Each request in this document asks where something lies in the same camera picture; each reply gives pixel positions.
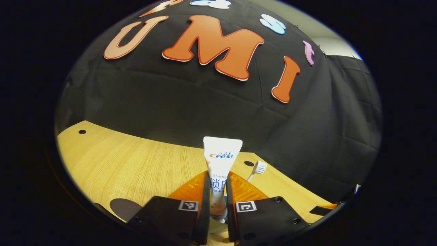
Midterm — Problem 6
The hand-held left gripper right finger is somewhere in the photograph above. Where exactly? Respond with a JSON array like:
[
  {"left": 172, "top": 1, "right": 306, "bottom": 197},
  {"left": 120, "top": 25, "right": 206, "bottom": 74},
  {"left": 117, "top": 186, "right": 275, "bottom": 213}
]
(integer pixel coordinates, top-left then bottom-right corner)
[{"left": 225, "top": 171, "right": 309, "bottom": 246}]

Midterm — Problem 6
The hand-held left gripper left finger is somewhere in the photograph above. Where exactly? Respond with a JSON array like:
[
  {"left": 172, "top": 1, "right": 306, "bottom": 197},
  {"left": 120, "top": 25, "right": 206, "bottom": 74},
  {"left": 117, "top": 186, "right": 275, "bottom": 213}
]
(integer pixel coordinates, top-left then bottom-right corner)
[{"left": 128, "top": 171, "right": 211, "bottom": 246}]

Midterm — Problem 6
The dark round coaster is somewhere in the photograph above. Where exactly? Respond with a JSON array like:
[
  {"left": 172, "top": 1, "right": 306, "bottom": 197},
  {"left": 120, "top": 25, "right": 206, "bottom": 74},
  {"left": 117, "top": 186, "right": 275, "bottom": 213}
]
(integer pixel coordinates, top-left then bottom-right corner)
[{"left": 109, "top": 198, "right": 143, "bottom": 222}]

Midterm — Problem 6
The white toothbrush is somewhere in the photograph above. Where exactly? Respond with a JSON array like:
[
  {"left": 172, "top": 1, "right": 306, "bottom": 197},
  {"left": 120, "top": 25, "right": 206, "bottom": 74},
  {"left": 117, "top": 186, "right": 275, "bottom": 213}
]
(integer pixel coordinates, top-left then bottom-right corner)
[{"left": 246, "top": 161, "right": 267, "bottom": 183}]

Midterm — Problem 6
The white toothpaste tube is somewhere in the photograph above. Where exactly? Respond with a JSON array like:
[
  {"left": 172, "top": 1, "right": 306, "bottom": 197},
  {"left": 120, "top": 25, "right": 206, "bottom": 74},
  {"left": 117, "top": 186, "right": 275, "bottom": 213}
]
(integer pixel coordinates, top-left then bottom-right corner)
[{"left": 203, "top": 137, "right": 243, "bottom": 224}]

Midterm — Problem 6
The black backdrop cloth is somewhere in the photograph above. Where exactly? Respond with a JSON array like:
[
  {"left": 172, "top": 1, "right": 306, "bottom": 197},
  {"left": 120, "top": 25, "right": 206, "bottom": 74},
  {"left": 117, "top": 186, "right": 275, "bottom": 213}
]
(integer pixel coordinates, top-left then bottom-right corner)
[{"left": 55, "top": 0, "right": 383, "bottom": 203}]

